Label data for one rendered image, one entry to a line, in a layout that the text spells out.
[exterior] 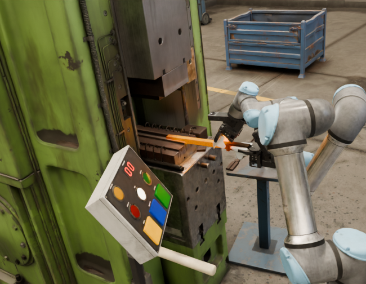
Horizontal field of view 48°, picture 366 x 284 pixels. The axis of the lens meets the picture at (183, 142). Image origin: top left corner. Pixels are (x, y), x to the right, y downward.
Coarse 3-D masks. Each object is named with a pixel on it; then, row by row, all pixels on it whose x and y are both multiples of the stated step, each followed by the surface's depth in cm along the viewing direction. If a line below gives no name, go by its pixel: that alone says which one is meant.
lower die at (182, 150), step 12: (156, 132) 209; (168, 132) 210; (144, 144) 203; (168, 144) 198; (180, 144) 197; (192, 144) 203; (144, 156) 201; (156, 156) 196; (168, 156) 192; (180, 156) 195
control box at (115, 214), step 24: (120, 168) 143; (144, 168) 157; (96, 192) 134; (144, 192) 148; (168, 192) 163; (96, 216) 131; (120, 216) 130; (144, 216) 140; (120, 240) 134; (144, 240) 134
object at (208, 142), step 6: (168, 138) 202; (174, 138) 200; (180, 138) 198; (186, 138) 197; (192, 138) 196; (198, 138) 195; (198, 144) 193; (204, 144) 191; (210, 144) 189; (228, 144) 183; (234, 144) 182; (240, 144) 181; (246, 144) 180; (228, 150) 184
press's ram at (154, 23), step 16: (128, 0) 157; (144, 0) 155; (160, 0) 164; (176, 0) 173; (128, 16) 161; (144, 16) 157; (160, 16) 165; (176, 16) 174; (128, 32) 164; (144, 32) 160; (160, 32) 167; (176, 32) 176; (128, 48) 168; (144, 48) 164; (160, 48) 169; (176, 48) 178; (128, 64) 172; (144, 64) 168; (160, 64) 170; (176, 64) 180
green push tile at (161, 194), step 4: (156, 188) 157; (160, 188) 158; (156, 192) 154; (160, 192) 157; (164, 192) 159; (156, 196) 153; (160, 196) 155; (164, 196) 158; (168, 196) 160; (160, 200) 154; (164, 200) 156; (168, 200) 159; (164, 204) 155; (168, 204) 157
